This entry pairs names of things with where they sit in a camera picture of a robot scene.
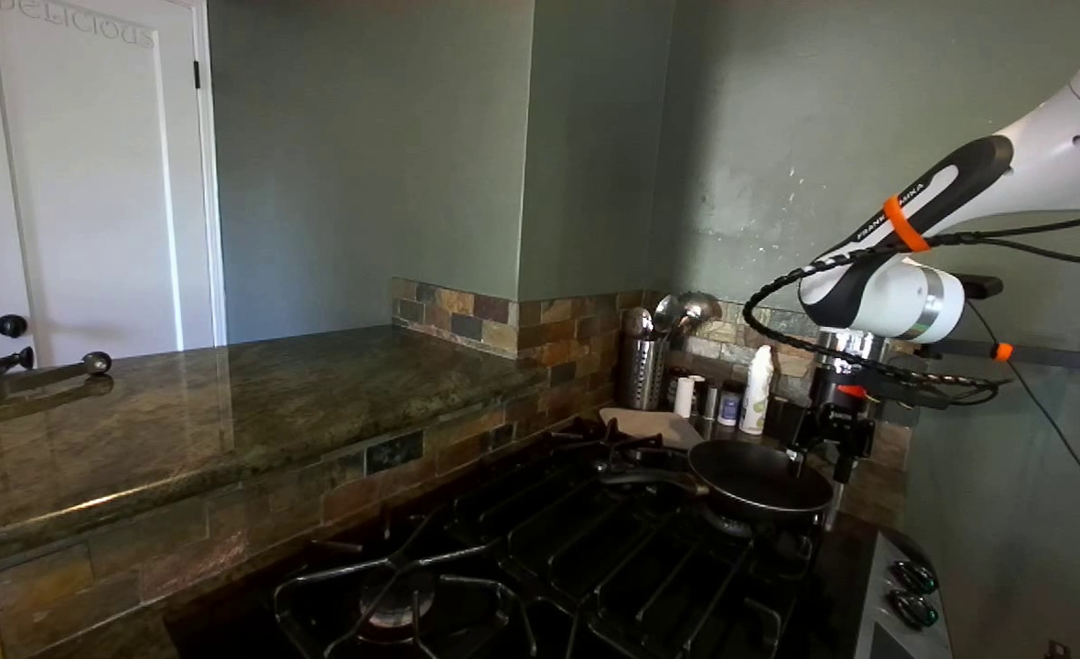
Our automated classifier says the black stereo camera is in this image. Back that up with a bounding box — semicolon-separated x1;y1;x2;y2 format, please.
953;271;1006;305

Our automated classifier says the small dark jar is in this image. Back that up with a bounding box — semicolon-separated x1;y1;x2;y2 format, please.
706;380;746;437

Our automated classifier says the black stove knob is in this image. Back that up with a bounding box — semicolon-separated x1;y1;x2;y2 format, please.
890;553;944;597
890;589;944;634

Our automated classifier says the backsplash power outlet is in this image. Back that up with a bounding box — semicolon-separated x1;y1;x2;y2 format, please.
361;427;429;479

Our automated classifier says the white plastic bottle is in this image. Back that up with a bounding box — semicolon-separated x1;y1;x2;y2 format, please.
740;340;779;445

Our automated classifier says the small white jar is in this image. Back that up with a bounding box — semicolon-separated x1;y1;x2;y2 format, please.
669;371;711;426

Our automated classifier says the metal utensil crock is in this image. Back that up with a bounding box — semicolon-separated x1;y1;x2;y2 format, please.
617;305;678;414

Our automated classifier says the metal ladle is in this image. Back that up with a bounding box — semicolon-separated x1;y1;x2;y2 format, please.
646;288;724;349

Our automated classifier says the dark mug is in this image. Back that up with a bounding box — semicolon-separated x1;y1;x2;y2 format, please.
765;397;813;449

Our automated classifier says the white panel door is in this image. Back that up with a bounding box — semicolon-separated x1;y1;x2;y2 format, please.
0;0;231;375

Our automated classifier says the camera mount with orange knobs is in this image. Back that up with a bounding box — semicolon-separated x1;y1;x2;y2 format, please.
913;297;1080;397

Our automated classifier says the dark nonstick frying pan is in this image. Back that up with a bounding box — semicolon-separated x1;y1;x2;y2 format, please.
594;437;837;528

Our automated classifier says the black gas stove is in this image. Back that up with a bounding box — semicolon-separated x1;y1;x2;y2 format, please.
164;414;954;659

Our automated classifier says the thin black camera cable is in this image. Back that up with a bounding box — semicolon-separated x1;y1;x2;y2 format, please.
959;297;1080;558

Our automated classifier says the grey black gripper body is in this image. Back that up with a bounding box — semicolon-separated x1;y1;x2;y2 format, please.
806;355;881;467

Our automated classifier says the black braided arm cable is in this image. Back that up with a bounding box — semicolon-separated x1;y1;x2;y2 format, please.
740;202;1080;414

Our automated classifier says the white quilted pot holder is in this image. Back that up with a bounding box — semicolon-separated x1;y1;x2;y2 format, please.
595;403;706;454

